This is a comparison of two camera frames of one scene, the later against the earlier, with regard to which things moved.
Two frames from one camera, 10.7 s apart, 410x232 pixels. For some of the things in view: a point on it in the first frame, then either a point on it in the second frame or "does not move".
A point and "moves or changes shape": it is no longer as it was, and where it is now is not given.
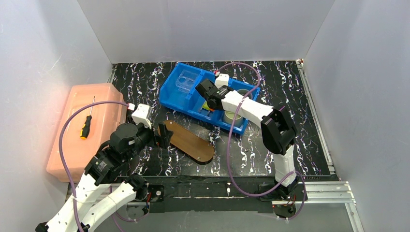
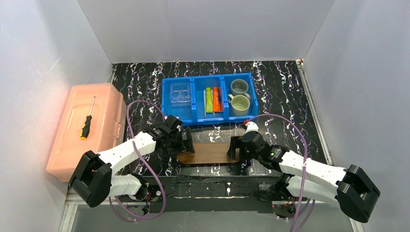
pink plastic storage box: (77, 152) does not move
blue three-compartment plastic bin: (181, 90) moves or changes shape
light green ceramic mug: (228, 117) moves or changes shape
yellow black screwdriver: (85, 129) does not move
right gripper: (202, 88) → (237, 147)
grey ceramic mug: (243, 92) moves or changes shape
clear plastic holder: (186, 80) → (180, 94)
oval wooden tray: (188, 142) moves or changes shape
